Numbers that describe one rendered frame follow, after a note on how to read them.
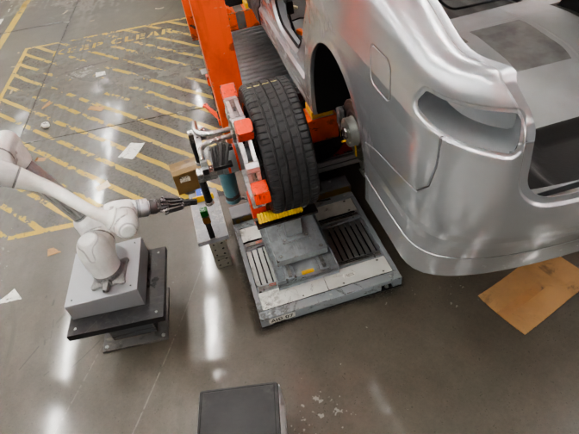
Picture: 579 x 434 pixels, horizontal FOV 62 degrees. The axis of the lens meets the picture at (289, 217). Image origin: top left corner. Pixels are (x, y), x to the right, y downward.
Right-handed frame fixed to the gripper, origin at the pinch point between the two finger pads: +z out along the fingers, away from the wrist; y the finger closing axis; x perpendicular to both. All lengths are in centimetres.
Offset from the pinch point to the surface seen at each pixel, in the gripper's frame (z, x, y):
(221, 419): -7, 39, -96
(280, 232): 54, 33, 4
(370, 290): 93, 43, -44
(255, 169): 24.8, -32.7, -23.2
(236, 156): 22.5, -26.0, -1.2
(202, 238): 6.0, 24.5, -1.8
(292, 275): 52, 41, -24
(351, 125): 78, -43, -9
